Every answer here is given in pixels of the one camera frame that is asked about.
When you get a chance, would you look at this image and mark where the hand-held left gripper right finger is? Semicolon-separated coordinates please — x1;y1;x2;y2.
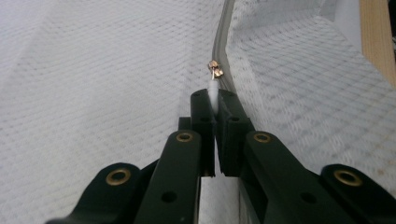
216;89;256;178

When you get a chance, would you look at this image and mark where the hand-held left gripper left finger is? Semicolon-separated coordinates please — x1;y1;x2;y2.
178;88;217;178

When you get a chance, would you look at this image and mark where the gold zipper slider white pull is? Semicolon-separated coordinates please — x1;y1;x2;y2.
206;59;225;117

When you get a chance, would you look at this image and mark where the white mesh laundry bag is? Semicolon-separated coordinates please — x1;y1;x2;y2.
0;0;396;224

